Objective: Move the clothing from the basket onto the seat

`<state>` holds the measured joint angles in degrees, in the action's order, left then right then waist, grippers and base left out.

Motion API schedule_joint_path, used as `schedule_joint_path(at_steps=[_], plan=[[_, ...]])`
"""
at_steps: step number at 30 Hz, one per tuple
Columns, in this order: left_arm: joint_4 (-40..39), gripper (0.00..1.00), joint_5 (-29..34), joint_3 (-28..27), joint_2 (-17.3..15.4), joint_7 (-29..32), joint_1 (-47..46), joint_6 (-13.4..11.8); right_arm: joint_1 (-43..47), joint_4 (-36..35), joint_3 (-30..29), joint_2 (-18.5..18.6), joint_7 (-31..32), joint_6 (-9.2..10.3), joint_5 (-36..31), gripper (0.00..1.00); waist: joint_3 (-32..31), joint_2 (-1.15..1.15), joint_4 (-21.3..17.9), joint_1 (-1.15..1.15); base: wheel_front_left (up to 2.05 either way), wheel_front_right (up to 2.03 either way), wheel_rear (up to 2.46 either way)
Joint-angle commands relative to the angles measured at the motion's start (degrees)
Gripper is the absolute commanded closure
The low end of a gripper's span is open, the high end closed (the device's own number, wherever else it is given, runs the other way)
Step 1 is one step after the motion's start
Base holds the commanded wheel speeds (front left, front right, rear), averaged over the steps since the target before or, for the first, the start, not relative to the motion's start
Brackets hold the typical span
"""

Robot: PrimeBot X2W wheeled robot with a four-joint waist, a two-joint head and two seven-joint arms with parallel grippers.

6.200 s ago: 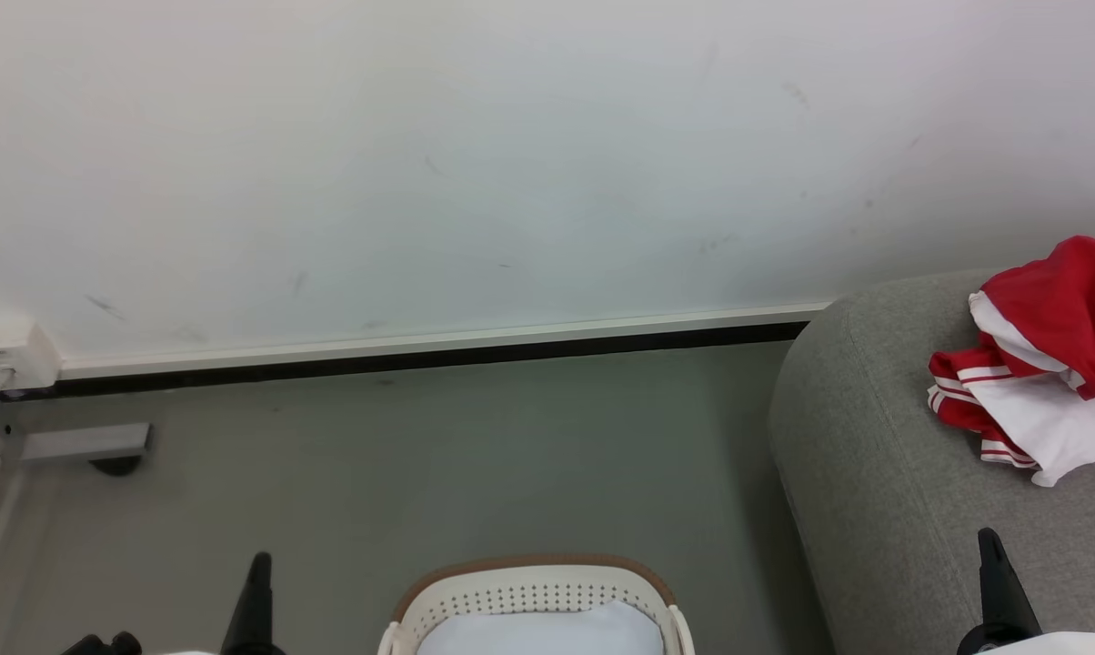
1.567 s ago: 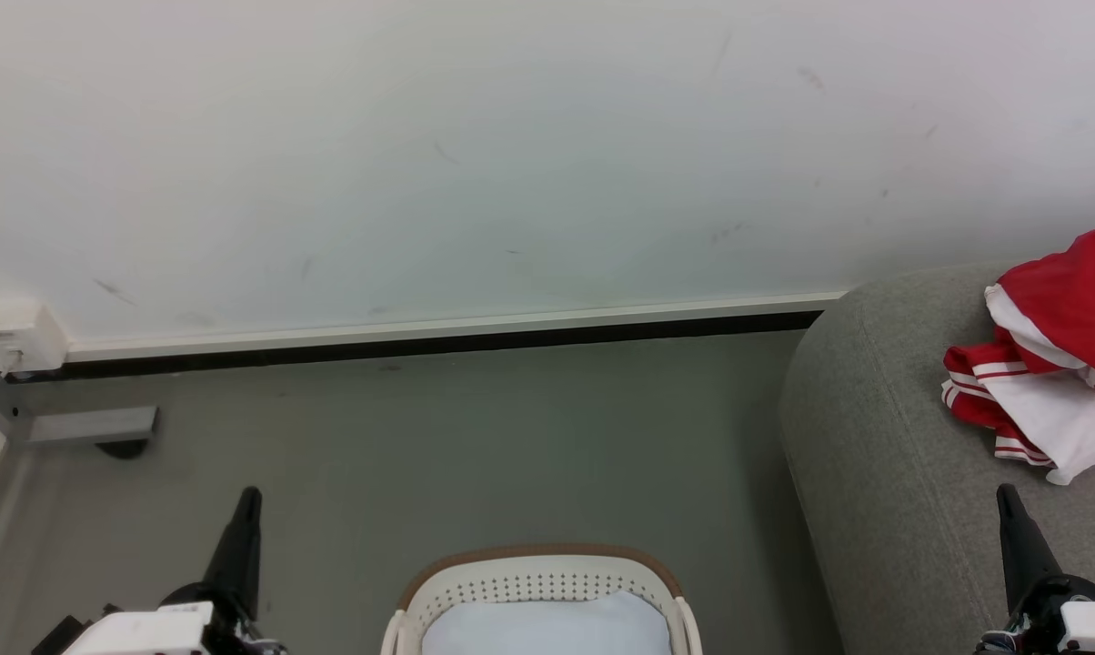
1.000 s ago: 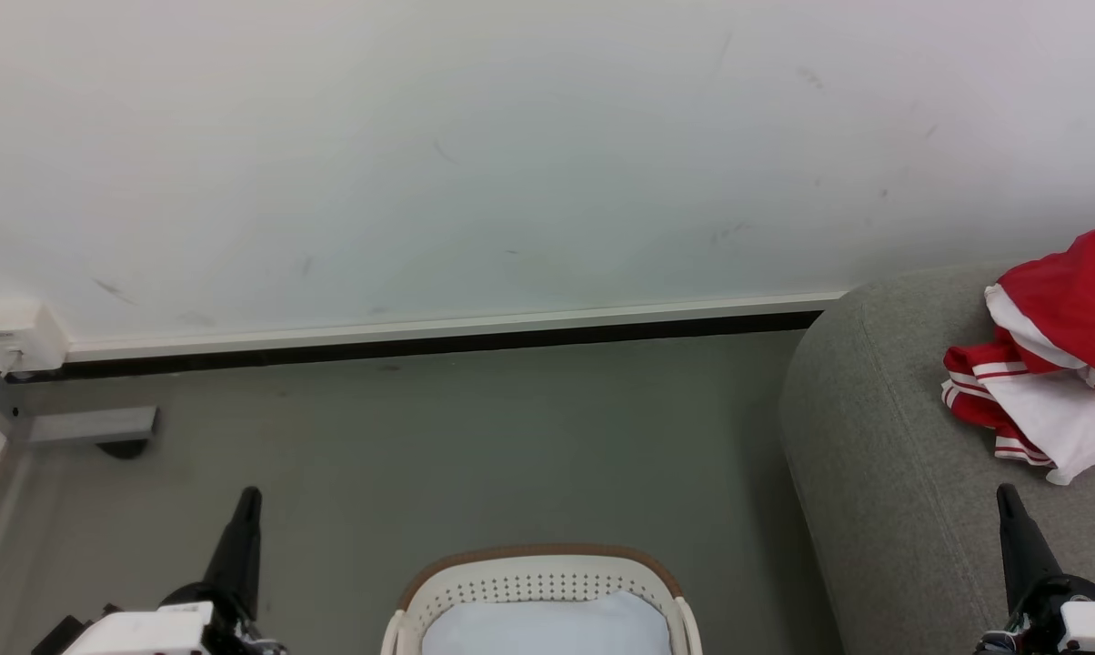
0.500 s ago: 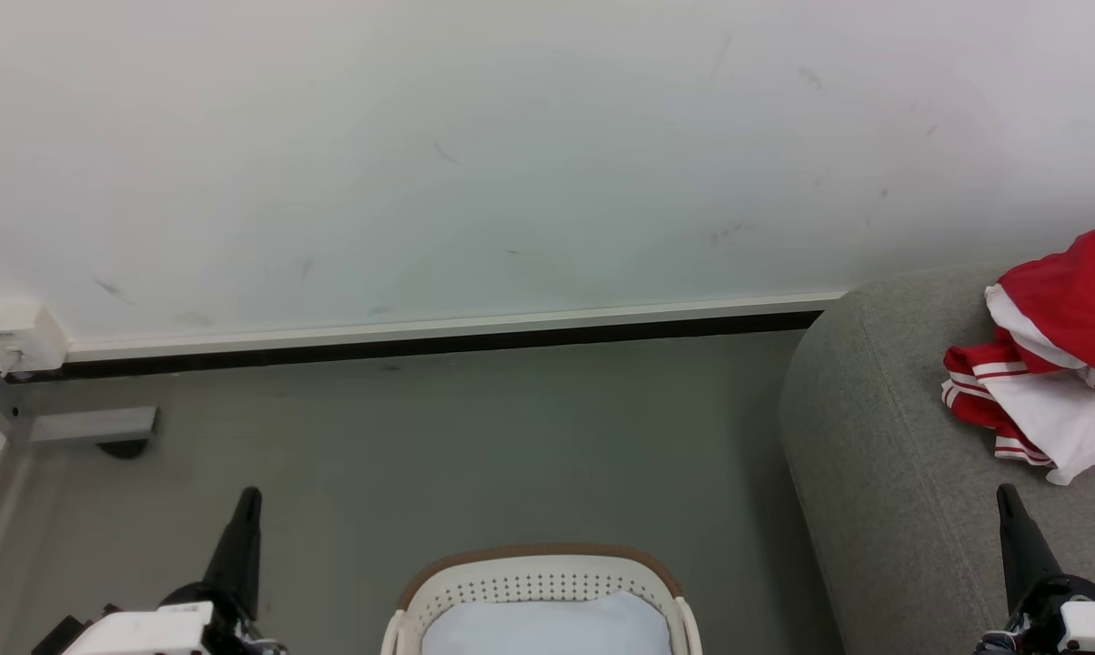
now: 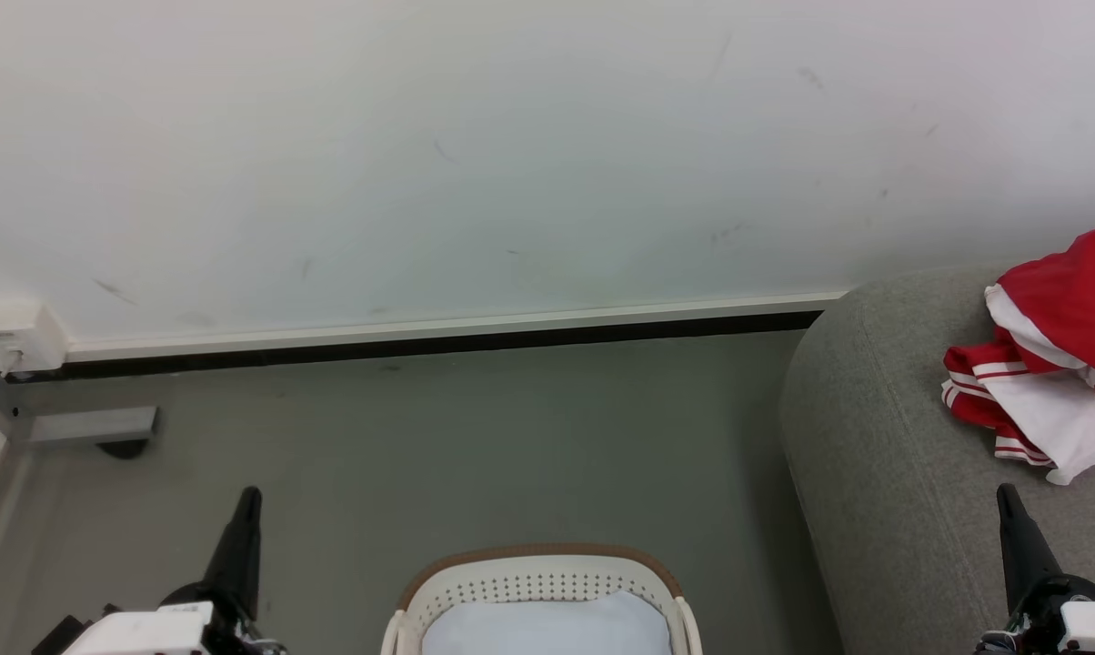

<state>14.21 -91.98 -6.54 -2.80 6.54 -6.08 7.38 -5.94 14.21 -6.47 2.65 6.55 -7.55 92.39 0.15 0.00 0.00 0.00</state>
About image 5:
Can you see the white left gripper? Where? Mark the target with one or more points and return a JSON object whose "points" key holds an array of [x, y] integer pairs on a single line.
{"points": [[143, 630]]}

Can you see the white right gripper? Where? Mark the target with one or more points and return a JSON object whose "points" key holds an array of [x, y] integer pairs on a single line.
{"points": [[1093, 626]]}

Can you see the red and white garment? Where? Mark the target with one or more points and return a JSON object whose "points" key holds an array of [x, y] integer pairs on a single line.
{"points": [[1057, 364]]}

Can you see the grey fabric sofa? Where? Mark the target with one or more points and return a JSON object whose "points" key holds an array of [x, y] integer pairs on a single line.
{"points": [[893, 455]]}

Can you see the black caster wheel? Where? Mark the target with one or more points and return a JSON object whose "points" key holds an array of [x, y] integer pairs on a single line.
{"points": [[125, 448]]}

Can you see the white laundry basket brown rim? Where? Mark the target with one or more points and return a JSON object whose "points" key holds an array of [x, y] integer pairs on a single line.
{"points": [[547, 575]]}

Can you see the pale white cloth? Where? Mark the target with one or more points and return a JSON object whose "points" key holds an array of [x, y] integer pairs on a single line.
{"points": [[547, 628]]}

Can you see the white and black baseboard strip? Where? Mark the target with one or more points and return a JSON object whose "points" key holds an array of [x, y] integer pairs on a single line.
{"points": [[457, 329]]}

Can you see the grey metal frame foot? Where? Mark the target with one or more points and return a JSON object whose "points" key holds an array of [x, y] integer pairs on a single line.
{"points": [[93, 424]]}

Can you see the white wall socket box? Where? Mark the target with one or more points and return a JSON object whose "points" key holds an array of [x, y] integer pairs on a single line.
{"points": [[15, 335]]}

